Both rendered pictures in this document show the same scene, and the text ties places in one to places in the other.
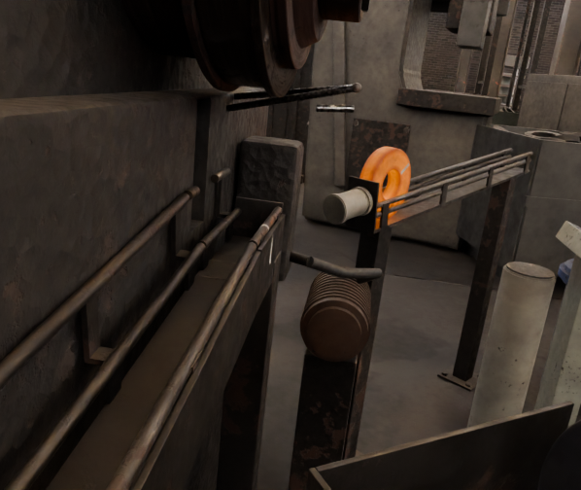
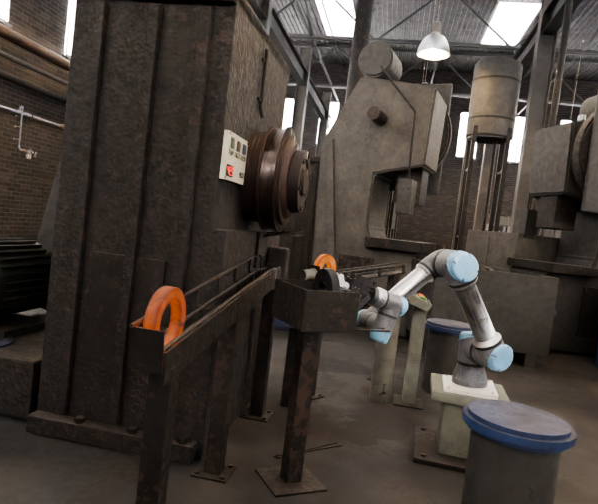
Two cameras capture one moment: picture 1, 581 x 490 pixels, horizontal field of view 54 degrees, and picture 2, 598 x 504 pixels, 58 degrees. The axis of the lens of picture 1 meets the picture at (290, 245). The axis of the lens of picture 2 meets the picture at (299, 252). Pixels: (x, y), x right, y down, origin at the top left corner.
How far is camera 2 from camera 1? 172 cm
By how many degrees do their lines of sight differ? 14
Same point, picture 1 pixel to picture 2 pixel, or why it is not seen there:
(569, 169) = not seen: hidden behind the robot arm
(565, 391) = (411, 366)
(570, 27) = (522, 197)
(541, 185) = (440, 290)
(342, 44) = (332, 210)
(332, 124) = not seen: hidden behind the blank
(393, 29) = (362, 203)
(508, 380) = (383, 358)
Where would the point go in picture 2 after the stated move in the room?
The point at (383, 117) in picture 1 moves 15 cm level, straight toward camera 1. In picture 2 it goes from (357, 253) to (355, 254)
